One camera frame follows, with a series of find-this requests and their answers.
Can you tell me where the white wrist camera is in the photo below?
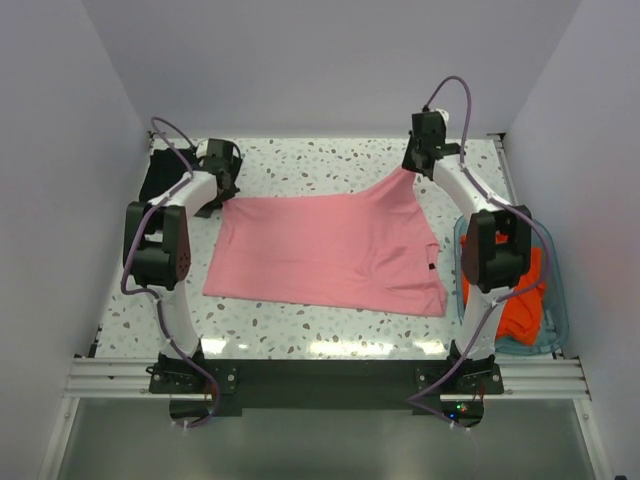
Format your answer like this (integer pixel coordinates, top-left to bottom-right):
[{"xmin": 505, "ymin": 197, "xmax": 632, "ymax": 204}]
[
  {"xmin": 195, "ymin": 139, "xmax": 209, "ymax": 158},
  {"xmin": 435, "ymin": 108, "xmax": 450, "ymax": 123}
]

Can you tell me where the clear blue plastic basket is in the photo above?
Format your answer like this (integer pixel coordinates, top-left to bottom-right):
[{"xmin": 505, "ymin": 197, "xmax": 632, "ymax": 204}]
[{"xmin": 453, "ymin": 217, "xmax": 569, "ymax": 356}]

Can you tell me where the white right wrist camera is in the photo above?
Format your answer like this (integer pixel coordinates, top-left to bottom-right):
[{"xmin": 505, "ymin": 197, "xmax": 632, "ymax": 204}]
[{"xmin": 435, "ymin": 108, "xmax": 450, "ymax": 123}]

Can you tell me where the black folded t-shirt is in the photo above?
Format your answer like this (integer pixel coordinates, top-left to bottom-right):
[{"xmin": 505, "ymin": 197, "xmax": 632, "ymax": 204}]
[{"xmin": 138, "ymin": 147, "xmax": 241, "ymax": 220}]

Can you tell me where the aluminium frame rail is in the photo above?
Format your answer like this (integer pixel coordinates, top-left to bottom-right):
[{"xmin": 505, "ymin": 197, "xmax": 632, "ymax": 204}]
[{"xmin": 63, "ymin": 358, "xmax": 591, "ymax": 400}]

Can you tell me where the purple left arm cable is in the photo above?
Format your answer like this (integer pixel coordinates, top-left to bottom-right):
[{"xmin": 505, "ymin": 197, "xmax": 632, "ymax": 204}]
[{"xmin": 121, "ymin": 116, "xmax": 222, "ymax": 429}]

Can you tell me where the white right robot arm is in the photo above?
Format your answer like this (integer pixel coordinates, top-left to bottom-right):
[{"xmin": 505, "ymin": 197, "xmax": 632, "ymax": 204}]
[{"xmin": 402, "ymin": 108, "xmax": 531, "ymax": 393}]

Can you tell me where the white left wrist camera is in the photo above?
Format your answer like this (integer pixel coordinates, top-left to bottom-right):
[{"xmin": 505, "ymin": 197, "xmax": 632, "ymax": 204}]
[{"xmin": 195, "ymin": 139, "xmax": 209, "ymax": 158}]

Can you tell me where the orange t-shirt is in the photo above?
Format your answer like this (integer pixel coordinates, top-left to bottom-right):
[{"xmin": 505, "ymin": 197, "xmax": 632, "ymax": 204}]
[{"xmin": 459, "ymin": 234, "xmax": 547, "ymax": 347}]

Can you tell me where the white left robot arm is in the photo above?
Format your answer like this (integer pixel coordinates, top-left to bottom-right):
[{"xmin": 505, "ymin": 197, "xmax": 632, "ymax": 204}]
[{"xmin": 121, "ymin": 139, "xmax": 243, "ymax": 392}]

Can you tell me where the pink t-shirt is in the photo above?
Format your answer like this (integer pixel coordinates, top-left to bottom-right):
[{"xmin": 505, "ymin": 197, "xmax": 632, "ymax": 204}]
[{"xmin": 203, "ymin": 168, "xmax": 447, "ymax": 317}]

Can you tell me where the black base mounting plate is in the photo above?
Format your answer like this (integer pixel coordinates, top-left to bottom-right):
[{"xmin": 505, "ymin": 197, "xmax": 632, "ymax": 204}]
[{"xmin": 146, "ymin": 355, "xmax": 505, "ymax": 426}]

